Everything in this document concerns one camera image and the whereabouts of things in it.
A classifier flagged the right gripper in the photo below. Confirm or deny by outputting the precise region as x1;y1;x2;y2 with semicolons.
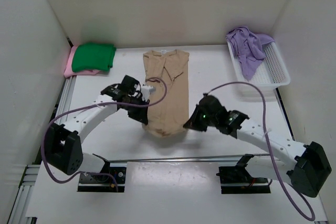
184;104;217;132

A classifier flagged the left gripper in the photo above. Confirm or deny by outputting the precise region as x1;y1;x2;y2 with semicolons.
121;95;150;124

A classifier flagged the beige t shirt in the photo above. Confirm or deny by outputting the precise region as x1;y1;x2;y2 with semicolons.
143;50;190;137

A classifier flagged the green t shirt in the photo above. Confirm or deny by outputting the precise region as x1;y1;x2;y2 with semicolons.
71;42;116;72

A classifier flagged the purple t shirt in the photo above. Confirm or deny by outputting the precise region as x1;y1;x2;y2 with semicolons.
226;26;274;81

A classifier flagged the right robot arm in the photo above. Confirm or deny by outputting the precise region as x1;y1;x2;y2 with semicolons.
183;95;332;198

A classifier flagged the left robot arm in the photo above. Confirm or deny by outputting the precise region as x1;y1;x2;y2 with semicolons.
44;84;155;182

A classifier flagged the folded pink t shirt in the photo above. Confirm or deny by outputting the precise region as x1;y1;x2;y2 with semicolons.
64;46;100;78

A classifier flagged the white plastic basket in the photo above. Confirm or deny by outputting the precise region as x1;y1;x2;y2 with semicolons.
227;42;291;90

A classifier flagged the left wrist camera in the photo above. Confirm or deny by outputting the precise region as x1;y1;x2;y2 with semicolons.
119;75;156;96

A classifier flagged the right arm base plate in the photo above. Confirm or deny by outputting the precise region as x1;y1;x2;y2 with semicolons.
216;166;271;195

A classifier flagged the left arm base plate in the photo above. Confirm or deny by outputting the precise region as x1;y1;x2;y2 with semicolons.
77;165;127;193

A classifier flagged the aluminium frame rail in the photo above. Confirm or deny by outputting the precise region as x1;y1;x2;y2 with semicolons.
7;77;76;223

